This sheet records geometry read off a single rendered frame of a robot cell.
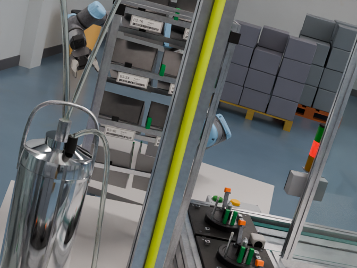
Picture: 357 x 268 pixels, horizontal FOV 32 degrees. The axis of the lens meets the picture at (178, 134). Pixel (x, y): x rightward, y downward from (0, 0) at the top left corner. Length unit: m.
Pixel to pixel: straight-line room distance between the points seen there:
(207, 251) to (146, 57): 0.62
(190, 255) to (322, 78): 7.02
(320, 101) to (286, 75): 1.28
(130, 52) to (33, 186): 0.74
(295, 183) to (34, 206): 1.06
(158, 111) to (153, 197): 0.98
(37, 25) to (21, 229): 6.32
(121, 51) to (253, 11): 10.17
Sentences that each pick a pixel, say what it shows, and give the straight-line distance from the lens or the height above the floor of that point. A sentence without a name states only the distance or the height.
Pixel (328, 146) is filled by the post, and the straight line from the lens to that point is 1.97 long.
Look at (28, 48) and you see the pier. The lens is 7.52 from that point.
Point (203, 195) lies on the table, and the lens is 2.66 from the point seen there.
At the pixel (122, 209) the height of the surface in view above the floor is 0.86.
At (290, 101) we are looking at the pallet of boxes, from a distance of 7.74.
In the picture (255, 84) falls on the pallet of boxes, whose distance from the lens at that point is 7.71.
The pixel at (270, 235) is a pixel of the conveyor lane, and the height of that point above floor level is 0.92.
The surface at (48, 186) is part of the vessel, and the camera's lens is 1.14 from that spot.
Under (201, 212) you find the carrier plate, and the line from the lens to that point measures 2.20.
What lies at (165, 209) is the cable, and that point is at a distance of 0.87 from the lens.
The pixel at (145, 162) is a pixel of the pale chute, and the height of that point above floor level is 1.15.
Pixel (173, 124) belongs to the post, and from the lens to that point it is 0.84.
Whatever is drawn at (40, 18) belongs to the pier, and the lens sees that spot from 7.46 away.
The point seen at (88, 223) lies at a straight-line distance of 2.17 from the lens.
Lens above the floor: 1.83
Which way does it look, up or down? 17 degrees down
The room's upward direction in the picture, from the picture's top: 15 degrees clockwise
